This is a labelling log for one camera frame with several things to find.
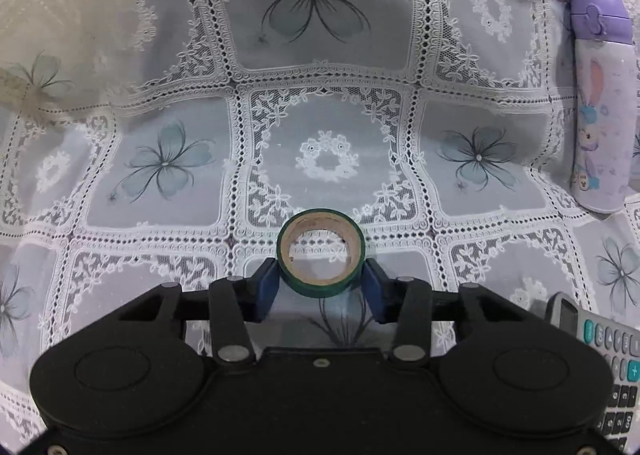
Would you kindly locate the grey floral lace blanket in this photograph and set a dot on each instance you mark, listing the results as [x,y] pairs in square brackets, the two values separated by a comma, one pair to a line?
[150,60]

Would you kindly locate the grey desk calculator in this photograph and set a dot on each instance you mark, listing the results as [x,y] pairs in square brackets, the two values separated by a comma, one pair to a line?
[610,350]

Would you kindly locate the green tape roll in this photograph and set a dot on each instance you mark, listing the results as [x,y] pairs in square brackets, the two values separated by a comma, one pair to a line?
[320,291]

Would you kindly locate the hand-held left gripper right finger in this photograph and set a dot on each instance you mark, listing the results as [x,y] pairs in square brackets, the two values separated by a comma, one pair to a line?
[377,292]

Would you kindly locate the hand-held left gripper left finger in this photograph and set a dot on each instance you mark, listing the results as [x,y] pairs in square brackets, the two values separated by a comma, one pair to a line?
[265,292]

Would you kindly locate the purple thermos bottle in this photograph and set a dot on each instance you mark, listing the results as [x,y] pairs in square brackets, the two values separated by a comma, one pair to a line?
[605,110]

